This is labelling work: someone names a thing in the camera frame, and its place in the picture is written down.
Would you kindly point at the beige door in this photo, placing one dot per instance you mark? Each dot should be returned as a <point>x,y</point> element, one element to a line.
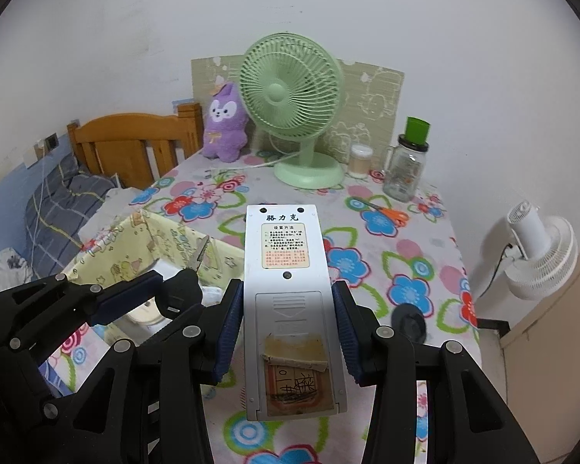
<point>542,361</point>

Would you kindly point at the round bear plush keychain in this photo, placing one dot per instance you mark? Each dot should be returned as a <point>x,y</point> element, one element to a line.
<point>147,316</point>

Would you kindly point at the orange handled scissors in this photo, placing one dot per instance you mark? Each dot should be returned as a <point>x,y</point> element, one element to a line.
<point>400,219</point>

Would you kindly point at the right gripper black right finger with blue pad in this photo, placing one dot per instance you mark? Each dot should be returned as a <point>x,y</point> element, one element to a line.
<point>468,421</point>

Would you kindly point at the white remote control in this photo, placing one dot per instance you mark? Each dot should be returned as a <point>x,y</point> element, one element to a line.
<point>292,358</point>

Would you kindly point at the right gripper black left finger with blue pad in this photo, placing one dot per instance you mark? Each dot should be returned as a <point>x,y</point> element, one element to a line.
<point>222,328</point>

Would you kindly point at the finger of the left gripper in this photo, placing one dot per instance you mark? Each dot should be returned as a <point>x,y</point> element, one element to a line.
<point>103,422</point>
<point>141,404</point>

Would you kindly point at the green desk fan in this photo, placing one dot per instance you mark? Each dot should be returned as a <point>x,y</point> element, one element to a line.
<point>292,88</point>

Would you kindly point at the yellow patterned storage box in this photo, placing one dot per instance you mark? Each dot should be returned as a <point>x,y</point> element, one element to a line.
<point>142,239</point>

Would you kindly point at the wooden chair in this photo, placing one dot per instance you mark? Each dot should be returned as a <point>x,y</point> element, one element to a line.
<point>137,147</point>

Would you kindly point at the white standing fan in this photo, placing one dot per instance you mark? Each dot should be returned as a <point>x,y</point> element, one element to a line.
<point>541,256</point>

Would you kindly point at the purple plush toy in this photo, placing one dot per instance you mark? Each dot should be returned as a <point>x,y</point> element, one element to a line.
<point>225,124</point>

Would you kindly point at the glass jar green lid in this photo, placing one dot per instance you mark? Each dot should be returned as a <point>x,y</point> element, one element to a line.
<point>403,164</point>

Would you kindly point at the cotton swab container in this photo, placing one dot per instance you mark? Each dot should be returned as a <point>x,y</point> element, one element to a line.
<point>360,160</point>

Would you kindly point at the grey plaid bedding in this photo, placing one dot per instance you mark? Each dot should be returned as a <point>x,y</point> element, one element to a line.
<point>39,229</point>

